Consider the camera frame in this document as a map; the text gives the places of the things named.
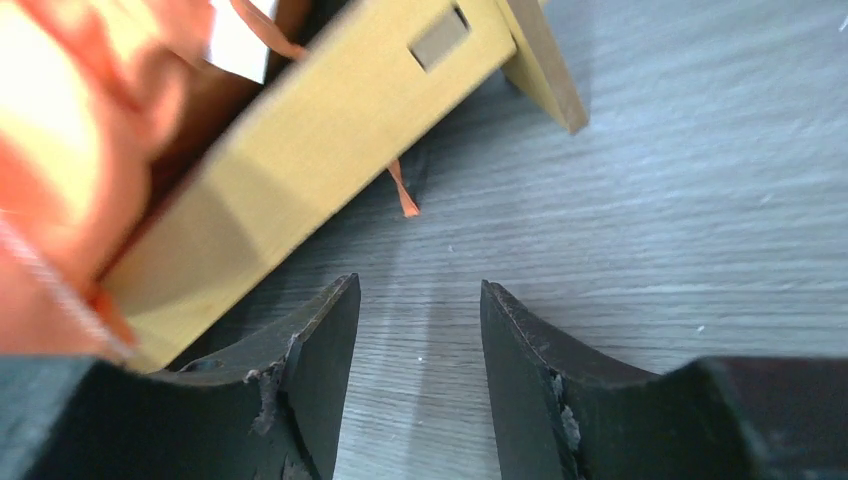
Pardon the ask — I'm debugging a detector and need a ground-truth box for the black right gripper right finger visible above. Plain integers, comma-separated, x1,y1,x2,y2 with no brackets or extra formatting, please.
480,281,847,479

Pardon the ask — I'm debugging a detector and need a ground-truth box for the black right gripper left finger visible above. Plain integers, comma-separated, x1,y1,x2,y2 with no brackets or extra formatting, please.
1,274,361,479

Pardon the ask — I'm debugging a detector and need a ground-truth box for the wooden pet bed frame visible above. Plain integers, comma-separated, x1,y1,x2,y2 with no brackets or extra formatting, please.
104,1,588,372

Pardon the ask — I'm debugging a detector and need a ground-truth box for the orange fruit print cushion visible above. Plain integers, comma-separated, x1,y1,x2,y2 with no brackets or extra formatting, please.
0,0,423,362

